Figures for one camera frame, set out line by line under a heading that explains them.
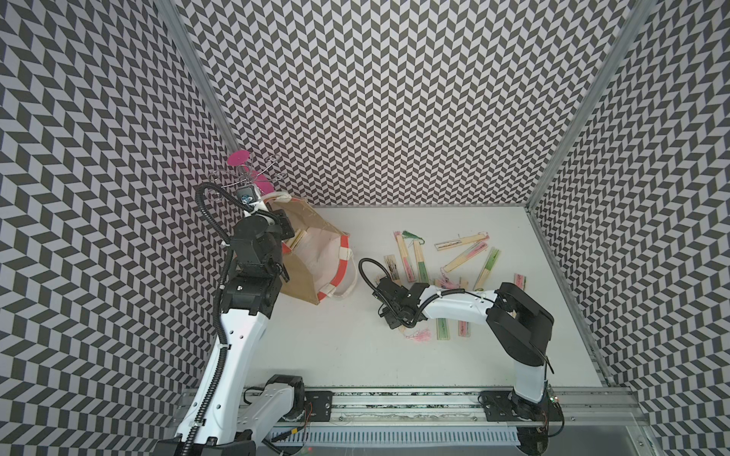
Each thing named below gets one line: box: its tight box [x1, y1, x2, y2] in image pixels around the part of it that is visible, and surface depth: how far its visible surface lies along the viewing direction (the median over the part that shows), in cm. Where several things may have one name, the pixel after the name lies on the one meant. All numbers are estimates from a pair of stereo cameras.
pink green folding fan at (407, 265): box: [393, 230, 416, 283], surface depth 104 cm
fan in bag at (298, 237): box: [289, 228, 308, 251], surface depth 93 cm
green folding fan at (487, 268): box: [472, 246, 501, 292], surface depth 101 cm
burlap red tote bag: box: [264, 191, 358, 305], surface depth 85 cm
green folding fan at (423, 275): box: [402, 230, 429, 285], surface depth 104 cm
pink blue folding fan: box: [513, 272, 527, 291], surface depth 98 cm
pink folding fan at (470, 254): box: [442, 241, 489, 273], surface depth 104 cm
